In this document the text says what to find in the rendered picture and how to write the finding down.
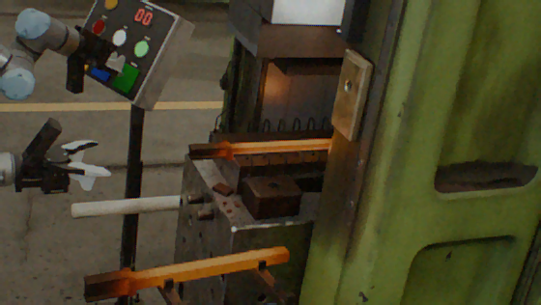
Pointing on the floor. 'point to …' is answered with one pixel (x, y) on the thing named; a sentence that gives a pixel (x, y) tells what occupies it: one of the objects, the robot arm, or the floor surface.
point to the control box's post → (131, 187)
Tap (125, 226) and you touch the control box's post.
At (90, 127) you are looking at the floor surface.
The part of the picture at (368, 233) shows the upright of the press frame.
